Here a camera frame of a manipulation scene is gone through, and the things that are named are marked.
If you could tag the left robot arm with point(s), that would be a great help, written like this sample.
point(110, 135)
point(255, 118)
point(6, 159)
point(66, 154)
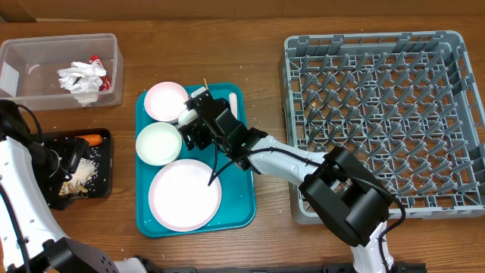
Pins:
point(32, 174)

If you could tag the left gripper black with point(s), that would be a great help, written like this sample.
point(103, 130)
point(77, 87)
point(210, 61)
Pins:
point(72, 149)

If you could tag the orange carrot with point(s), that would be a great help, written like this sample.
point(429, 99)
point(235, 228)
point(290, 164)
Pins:
point(92, 139)

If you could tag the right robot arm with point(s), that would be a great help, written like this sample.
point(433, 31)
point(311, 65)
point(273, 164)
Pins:
point(347, 197)

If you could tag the white paper cup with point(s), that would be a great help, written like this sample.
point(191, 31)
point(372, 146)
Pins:
point(187, 115)

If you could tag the clear plastic bin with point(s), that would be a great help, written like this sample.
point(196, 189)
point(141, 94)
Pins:
point(29, 70)

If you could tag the white plastic fork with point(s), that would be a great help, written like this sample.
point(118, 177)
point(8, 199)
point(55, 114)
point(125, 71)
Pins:
point(233, 100)

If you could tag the pale green bowl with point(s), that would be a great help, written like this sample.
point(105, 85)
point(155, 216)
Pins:
point(158, 144)

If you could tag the white napkin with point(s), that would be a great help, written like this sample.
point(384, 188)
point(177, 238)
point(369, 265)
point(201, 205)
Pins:
point(83, 81)

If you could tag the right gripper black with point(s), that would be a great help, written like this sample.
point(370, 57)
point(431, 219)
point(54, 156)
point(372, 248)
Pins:
point(201, 126)

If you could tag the black waste tray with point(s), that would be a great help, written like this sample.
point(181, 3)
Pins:
point(102, 155)

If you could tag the rice and nuts pile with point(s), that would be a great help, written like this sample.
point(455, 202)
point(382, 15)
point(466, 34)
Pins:
point(86, 171)

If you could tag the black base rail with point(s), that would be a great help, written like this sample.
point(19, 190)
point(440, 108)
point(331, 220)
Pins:
point(399, 267)

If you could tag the pink bowl with food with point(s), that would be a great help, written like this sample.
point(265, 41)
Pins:
point(165, 101)

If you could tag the teal serving tray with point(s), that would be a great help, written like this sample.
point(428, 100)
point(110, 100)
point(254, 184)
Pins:
point(238, 204)

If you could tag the grey dishwasher rack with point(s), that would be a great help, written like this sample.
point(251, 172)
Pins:
point(405, 104)

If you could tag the red foil wrapper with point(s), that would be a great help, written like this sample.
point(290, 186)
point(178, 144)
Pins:
point(106, 83)

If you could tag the pink round plate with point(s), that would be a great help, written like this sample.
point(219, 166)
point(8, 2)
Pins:
point(181, 198)

